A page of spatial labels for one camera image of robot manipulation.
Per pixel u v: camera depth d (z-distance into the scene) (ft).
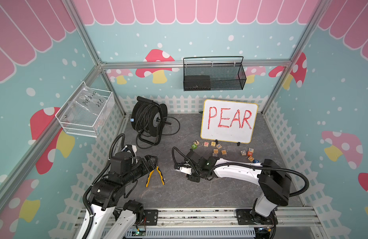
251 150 3.25
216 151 3.19
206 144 3.35
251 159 3.09
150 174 2.88
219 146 3.27
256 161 3.09
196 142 3.36
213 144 3.35
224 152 3.18
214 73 3.16
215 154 3.17
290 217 2.49
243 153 3.18
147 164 1.97
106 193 1.42
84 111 2.39
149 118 2.93
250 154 3.18
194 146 3.27
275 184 1.46
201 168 2.08
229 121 3.18
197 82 2.99
